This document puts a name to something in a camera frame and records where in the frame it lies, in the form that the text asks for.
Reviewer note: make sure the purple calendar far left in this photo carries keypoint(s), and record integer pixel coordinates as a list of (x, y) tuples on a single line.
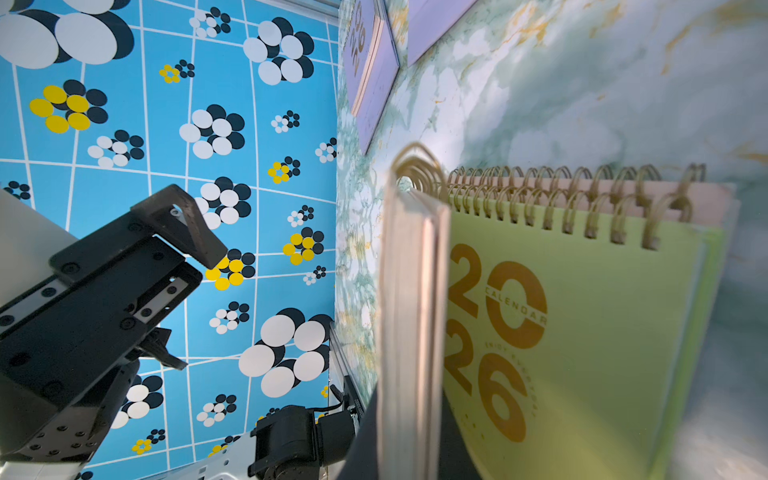
[(371, 65)]

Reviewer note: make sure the purple calendar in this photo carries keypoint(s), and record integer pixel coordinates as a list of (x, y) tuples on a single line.
[(429, 20), (371, 65)]

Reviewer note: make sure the green calendar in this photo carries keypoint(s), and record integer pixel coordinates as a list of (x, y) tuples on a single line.
[(568, 352)]

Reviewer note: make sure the pink calendar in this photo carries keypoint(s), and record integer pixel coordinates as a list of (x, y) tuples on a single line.
[(413, 289), (630, 191)]

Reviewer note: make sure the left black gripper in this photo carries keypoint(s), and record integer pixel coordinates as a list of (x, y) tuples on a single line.
[(73, 334)]

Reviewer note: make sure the purple calendar middle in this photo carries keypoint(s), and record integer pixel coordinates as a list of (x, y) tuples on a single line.
[(429, 20)]

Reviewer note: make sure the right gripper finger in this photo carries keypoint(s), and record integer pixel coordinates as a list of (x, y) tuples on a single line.
[(388, 441)]

